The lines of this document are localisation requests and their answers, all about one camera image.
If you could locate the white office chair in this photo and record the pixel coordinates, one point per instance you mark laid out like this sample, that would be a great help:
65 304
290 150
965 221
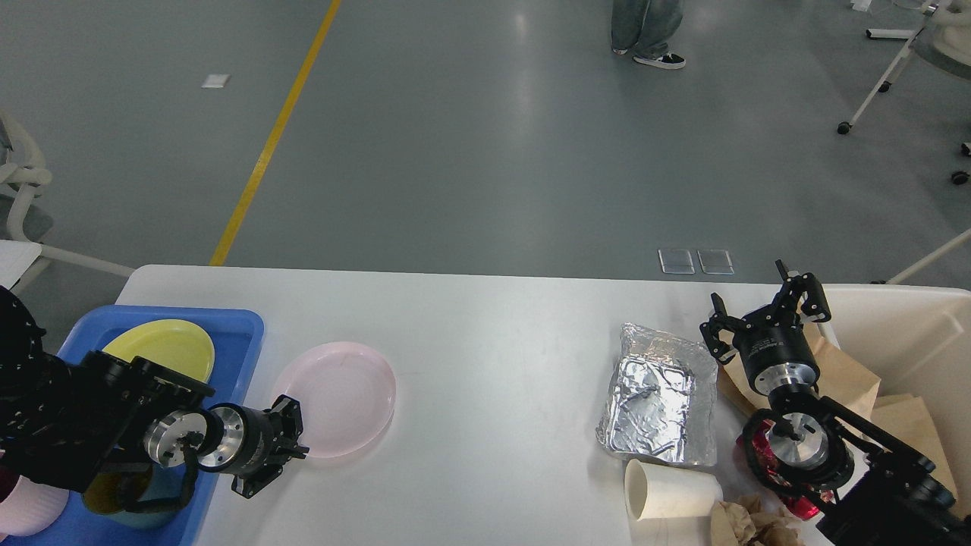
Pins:
24 171

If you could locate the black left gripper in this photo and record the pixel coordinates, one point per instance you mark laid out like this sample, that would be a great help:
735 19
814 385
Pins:
244 442

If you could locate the person in jeans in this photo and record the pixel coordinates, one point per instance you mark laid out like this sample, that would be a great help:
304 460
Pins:
644 29

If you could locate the brown paper bag in bin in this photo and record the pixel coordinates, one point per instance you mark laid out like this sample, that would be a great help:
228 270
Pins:
907 418

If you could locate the white side table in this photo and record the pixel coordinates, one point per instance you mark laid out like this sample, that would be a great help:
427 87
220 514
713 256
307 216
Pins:
16 259

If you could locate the red crushed can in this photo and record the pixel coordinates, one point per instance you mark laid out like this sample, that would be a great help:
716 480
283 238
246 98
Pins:
796 502

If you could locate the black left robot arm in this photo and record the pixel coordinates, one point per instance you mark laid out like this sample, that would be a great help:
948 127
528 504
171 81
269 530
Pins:
135 427

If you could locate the yellow plate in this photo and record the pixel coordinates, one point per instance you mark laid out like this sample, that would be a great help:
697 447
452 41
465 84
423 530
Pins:
177 344

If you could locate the crumpled aluminium foil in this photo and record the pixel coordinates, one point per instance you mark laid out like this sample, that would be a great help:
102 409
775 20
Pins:
661 399

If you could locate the green mug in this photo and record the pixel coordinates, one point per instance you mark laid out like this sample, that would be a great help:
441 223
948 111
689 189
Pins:
106 497

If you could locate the pink plate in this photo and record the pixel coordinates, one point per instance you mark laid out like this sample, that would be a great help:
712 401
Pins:
347 394

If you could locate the crumpled brown paper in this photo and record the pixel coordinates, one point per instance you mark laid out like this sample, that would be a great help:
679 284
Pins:
746 522

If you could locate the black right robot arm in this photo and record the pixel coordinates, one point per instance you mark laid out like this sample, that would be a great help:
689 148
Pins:
870 487

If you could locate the white paper cup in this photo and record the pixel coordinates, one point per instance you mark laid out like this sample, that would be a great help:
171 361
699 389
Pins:
653 491

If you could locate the pink ribbed cup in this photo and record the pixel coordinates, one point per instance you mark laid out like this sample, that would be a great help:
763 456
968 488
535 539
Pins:
28 508

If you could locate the white waste bin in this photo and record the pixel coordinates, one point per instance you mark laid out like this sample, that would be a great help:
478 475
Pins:
917 340

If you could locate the blue plastic tray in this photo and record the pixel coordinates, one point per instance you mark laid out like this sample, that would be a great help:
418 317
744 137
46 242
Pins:
237 335

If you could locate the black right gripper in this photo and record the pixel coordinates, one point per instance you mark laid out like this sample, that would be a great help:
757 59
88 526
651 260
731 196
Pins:
772 356

